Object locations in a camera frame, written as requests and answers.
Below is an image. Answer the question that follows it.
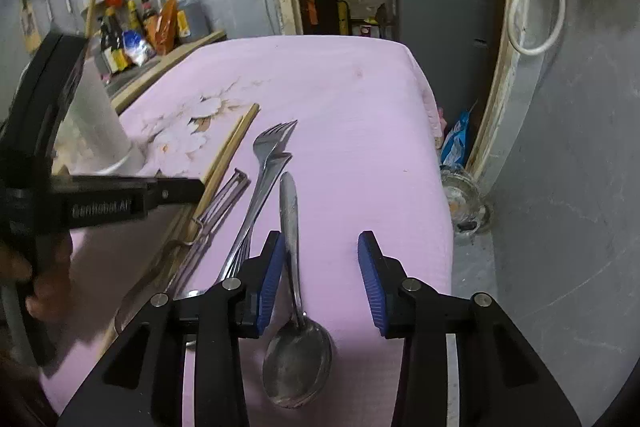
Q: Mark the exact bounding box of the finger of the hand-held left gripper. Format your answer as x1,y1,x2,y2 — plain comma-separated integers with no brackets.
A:
146,176,207,214

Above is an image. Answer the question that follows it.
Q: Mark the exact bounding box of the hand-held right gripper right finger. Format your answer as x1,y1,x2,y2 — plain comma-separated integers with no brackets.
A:
357,230,582,427

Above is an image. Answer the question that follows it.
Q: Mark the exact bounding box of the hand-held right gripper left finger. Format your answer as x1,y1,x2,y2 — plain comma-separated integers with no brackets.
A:
57,230,287,427

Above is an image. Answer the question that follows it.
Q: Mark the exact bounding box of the metal peeler with loop handle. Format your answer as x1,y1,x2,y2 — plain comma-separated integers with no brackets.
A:
114,168,249,335

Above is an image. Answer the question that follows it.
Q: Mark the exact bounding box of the metal spoon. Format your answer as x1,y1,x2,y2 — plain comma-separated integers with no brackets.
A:
262,172,333,409

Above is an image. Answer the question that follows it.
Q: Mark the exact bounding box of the metal fork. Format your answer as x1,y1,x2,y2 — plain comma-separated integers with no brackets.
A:
215,120,299,285
227,152,293,275

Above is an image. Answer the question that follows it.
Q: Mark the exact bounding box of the white cup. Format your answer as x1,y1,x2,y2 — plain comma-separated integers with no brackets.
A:
52,57,146,175

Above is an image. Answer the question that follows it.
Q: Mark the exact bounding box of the person's left hand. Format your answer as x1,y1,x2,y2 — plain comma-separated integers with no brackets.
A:
0,232,74,323

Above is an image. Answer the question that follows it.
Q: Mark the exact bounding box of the glass jar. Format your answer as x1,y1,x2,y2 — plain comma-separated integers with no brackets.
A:
440,167,493,236

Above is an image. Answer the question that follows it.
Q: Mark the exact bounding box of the blue and white packet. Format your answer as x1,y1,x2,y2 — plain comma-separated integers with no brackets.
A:
122,30,155,68

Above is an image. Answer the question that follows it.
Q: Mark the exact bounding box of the dark sauce bottle yellow label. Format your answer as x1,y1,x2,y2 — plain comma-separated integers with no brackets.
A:
98,8,132,74

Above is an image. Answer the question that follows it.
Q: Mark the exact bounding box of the orange bag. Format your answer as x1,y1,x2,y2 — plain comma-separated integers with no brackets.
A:
149,0,179,56

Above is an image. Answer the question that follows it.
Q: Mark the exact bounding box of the blue plastic packet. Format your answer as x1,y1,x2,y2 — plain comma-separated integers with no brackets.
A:
440,109,474,168

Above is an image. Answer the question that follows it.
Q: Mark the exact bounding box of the large dark jug white cap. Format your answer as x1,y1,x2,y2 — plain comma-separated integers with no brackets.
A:
171,0,210,38

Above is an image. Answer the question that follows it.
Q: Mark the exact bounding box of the dark bottle red cap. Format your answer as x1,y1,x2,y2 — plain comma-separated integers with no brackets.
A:
140,0,157,35

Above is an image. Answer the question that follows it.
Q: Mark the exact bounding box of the pink floral tablecloth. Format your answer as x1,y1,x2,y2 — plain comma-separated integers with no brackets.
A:
40,34,456,427

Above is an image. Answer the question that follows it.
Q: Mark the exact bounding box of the grey cabinet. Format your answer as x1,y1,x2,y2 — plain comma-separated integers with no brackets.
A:
385,0,501,128

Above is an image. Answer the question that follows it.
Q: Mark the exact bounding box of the grey cable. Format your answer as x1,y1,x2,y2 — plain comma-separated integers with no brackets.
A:
0,284,28,360

